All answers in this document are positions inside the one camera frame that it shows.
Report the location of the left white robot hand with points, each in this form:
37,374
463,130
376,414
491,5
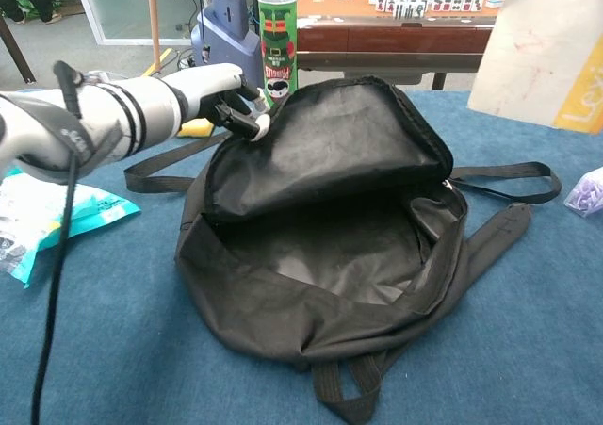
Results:
212,83

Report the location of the black fabric backpack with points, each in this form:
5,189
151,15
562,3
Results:
330,152

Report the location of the white paper booklet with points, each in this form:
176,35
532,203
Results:
532,53

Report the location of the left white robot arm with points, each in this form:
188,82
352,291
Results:
108,114

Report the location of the teal snack packet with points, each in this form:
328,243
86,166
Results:
94,208

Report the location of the yellow sponge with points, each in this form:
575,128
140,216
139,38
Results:
198,128

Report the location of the green Pringles can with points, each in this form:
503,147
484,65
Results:
278,43

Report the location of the wooden pole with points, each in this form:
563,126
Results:
154,20

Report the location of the brown mahjong table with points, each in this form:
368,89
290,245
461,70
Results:
391,38

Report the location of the black slanted table leg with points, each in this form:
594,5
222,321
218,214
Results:
16,50

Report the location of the bamboo print mahjong tiles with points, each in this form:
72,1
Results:
409,12

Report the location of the row of face-up mahjong tiles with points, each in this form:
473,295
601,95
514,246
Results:
447,4

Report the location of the blue-grey machine pedestal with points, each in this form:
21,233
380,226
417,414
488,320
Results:
223,34

